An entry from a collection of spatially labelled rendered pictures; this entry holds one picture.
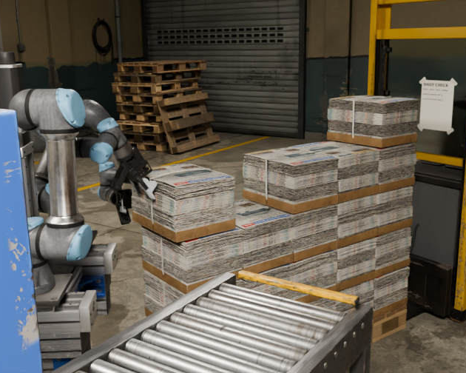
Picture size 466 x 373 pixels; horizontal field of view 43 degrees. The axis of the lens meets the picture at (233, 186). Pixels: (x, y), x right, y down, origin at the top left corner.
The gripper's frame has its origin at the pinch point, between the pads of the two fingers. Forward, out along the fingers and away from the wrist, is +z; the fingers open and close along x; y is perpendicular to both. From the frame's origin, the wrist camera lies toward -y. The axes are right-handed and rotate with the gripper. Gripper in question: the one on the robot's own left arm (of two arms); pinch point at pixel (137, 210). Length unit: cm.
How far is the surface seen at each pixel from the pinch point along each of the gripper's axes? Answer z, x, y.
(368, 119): 35, 114, 34
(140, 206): 15.0, -6.2, 6.3
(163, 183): 34.2, -5.4, 19.7
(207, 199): 43.7, 9.1, 12.8
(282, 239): 44, 49, -13
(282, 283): 97, 2, -4
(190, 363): 117, -47, -6
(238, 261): 45, 23, -17
